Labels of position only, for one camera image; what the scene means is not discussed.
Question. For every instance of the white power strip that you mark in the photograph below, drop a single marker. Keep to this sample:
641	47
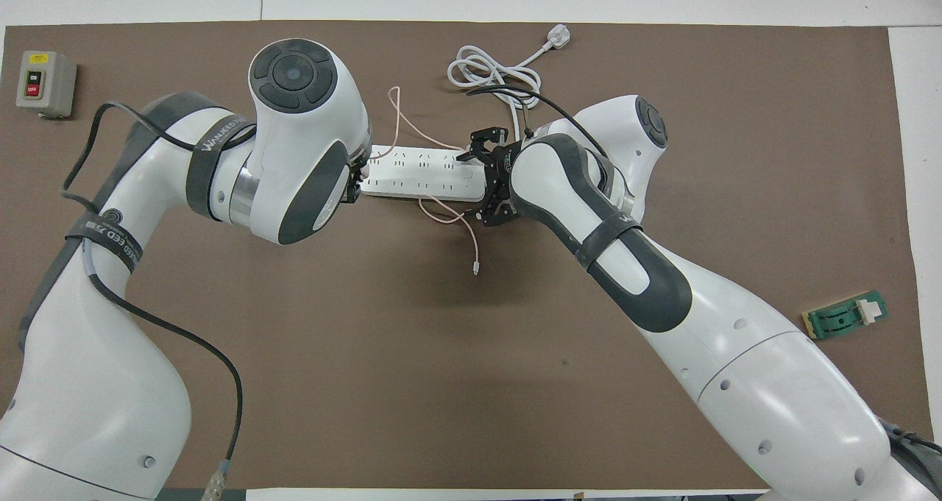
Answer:
419	173

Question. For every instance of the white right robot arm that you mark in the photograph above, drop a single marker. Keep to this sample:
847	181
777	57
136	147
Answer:
736	339

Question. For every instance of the grey on-off switch box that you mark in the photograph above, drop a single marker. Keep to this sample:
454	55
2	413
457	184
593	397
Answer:
45	83

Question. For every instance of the brown table mat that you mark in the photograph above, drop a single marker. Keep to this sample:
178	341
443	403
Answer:
441	376

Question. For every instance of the green knife switch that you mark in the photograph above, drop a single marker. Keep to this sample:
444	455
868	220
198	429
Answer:
839	318

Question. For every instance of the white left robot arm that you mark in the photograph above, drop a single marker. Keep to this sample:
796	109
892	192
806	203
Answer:
96	339

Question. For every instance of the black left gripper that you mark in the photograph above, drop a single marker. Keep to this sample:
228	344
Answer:
352	192

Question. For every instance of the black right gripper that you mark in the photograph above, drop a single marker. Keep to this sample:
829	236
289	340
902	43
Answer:
502	173

